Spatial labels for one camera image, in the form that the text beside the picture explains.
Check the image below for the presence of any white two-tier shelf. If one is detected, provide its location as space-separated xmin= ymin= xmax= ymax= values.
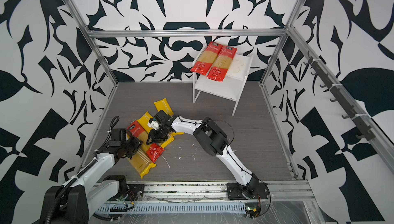
xmin=192 ymin=54 xmax=253 ymax=115

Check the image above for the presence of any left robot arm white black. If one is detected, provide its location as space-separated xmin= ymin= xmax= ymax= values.
xmin=39 ymin=129 xmax=142 ymax=224

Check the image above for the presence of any white cable duct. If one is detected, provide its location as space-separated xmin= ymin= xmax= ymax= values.
xmin=95 ymin=202 xmax=246 ymax=215

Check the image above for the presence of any wall hook rack grey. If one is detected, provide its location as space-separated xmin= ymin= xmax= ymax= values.
xmin=305 ymin=52 xmax=376 ymax=141

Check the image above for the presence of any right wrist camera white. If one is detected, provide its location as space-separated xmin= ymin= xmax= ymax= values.
xmin=147 ymin=118 xmax=161 ymax=130

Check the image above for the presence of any black corrugated cable hose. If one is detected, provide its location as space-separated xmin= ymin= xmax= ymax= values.
xmin=44 ymin=115 xmax=136 ymax=224

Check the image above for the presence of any yellow spaghetti bag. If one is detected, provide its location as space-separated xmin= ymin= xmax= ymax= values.
xmin=154 ymin=99 xmax=177 ymax=137
xmin=136 ymin=111 xmax=175 ymax=149
xmin=128 ymin=143 xmax=157 ymax=179

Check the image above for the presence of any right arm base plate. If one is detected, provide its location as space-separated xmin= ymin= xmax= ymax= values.
xmin=226 ymin=183 xmax=269 ymax=200

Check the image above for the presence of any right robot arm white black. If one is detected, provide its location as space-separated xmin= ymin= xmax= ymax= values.
xmin=147 ymin=110 xmax=269 ymax=200

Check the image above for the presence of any aluminium front rail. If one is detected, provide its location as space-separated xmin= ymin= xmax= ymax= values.
xmin=55 ymin=180 xmax=316 ymax=203

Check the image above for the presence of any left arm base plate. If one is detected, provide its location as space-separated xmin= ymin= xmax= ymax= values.
xmin=116 ymin=184 xmax=145 ymax=201

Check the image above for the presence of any red spaghetti bag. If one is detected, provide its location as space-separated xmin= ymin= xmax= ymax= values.
xmin=191 ymin=41 xmax=224 ymax=75
xmin=127 ymin=120 xmax=166 ymax=163
xmin=206 ymin=46 xmax=237 ymax=82

